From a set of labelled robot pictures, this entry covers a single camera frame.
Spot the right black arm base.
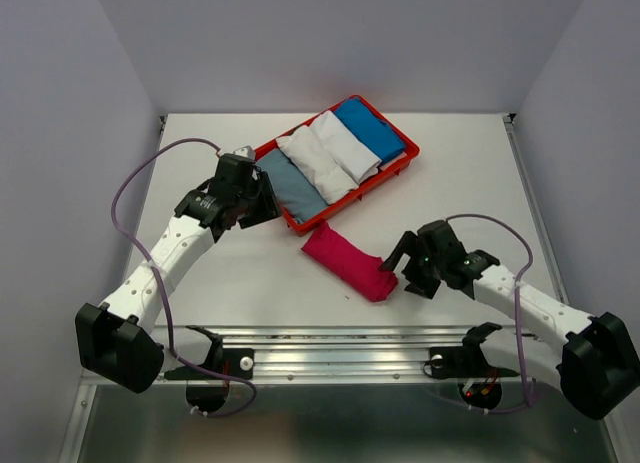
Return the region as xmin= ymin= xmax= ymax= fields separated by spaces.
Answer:
xmin=422 ymin=323 xmax=520 ymax=380

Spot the blue rolled t-shirt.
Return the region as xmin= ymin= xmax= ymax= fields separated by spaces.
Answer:
xmin=333 ymin=98 xmax=405 ymax=164

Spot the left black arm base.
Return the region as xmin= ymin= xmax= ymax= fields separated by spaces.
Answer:
xmin=161 ymin=325 xmax=255 ymax=381

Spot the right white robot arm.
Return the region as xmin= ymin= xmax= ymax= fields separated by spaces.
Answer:
xmin=381 ymin=219 xmax=639 ymax=420

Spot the aluminium mounting rail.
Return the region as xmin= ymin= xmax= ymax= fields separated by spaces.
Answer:
xmin=82 ymin=325 xmax=566 ymax=387

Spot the pink t-shirt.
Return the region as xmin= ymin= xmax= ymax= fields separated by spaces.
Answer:
xmin=301 ymin=222 xmax=398 ymax=303

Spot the grey rolled t-shirt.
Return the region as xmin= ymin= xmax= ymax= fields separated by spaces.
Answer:
xmin=258 ymin=149 xmax=328 ymax=224

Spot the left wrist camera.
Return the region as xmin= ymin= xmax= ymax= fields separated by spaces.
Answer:
xmin=233 ymin=146 xmax=256 ymax=162

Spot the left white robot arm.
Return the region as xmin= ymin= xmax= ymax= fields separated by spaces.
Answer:
xmin=75 ymin=147 xmax=280 ymax=393

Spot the white textured rolled t-shirt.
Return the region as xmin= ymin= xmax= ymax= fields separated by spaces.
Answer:
xmin=276 ymin=125 xmax=358 ymax=205

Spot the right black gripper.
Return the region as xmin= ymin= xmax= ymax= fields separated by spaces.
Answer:
xmin=376 ymin=230 xmax=444 ymax=298

